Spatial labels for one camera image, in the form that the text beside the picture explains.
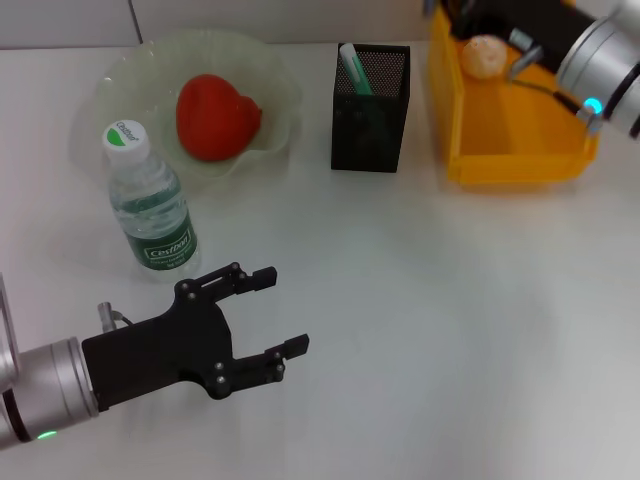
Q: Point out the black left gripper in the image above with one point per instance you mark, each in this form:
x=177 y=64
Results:
x=160 y=350

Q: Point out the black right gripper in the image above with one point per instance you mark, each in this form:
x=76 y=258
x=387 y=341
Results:
x=545 y=25

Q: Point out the green pen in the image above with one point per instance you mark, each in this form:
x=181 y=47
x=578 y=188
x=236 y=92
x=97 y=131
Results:
x=356 y=70

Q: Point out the clear water bottle green label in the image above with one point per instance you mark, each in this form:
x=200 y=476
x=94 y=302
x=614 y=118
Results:
x=150 y=200

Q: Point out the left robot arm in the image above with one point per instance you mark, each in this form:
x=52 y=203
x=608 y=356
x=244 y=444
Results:
x=45 y=390

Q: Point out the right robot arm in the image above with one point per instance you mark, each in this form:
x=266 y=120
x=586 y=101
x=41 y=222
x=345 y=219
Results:
x=610 y=65

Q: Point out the black mesh pen holder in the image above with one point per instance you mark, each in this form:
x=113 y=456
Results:
x=367 y=135

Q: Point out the red-orange round fruit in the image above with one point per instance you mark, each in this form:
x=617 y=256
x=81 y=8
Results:
x=215 y=120

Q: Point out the pale green glass fruit plate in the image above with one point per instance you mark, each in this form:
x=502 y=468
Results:
x=140 y=80

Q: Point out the yellow plastic bin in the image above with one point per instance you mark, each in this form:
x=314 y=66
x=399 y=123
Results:
x=500 y=135

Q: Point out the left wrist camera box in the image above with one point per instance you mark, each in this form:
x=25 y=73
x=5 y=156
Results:
x=6 y=330

